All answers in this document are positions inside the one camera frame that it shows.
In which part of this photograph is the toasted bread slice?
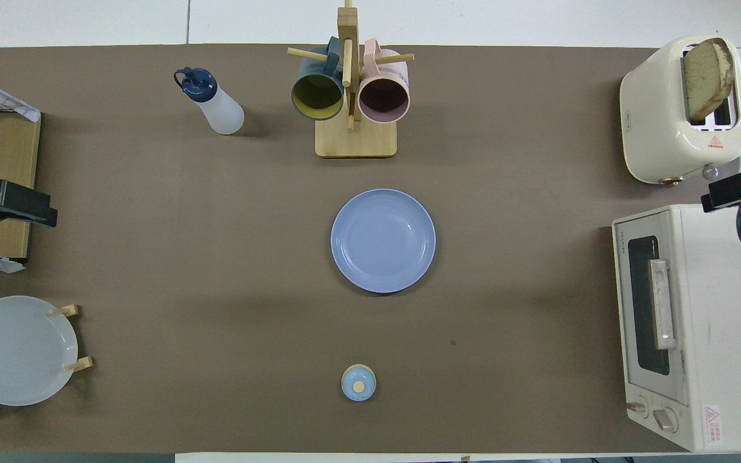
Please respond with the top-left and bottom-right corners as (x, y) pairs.
(682, 38), (735, 124)

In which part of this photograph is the translucent bottle with blue cap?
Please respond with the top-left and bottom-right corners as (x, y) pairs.
(174, 67), (245, 136)

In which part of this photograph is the grey-blue plate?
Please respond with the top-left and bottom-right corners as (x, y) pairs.
(0, 296), (79, 406)

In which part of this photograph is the blue round plate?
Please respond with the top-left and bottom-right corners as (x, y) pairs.
(331, 188), (437, 295)

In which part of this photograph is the cream two-slot toaster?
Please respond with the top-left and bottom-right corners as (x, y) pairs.
(619, 35), (741, 187)

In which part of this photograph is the wooden dish rack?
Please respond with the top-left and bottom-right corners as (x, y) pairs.
(0, 304), (94, 406)

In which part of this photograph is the white toaster oven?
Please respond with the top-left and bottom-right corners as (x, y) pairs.
(612, 204), (741, 453)

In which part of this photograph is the brown table mat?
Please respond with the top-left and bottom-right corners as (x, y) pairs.
(0, 44), (741, 454)

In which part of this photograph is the dark teal mug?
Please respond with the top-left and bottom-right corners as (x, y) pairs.
(291, 37), (346, 122)

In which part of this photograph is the wooden mug tree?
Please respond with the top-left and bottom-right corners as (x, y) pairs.
(288, 0), (415, 159)

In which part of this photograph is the pink mug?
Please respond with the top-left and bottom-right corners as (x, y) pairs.
(358, 39), (411, 125)

